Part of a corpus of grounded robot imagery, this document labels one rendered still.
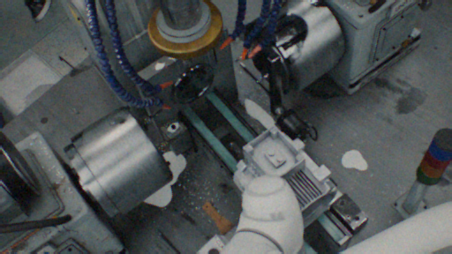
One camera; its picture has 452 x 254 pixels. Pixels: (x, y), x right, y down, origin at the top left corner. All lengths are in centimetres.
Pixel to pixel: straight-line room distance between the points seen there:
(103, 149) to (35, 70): 135
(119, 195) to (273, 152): 40
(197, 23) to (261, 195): 48
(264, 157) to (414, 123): 63
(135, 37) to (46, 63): 116
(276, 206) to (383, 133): 84
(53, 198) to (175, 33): 48
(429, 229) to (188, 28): 69
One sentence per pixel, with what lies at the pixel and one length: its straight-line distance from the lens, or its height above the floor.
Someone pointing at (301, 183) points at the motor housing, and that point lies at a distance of 126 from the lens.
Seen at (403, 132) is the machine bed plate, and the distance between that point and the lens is 170.
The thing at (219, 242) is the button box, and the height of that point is 108.
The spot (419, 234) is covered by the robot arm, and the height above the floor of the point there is 150.
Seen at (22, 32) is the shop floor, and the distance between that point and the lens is 339.
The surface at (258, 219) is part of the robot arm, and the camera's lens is 92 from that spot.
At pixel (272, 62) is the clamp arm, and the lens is 125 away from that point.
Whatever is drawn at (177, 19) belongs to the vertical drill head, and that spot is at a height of 139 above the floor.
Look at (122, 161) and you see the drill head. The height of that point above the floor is 114.
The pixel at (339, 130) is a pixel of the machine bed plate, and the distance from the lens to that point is 167.
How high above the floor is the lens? 225
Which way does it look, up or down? 60 degrees down
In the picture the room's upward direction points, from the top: 11 degrees counter-clockwise
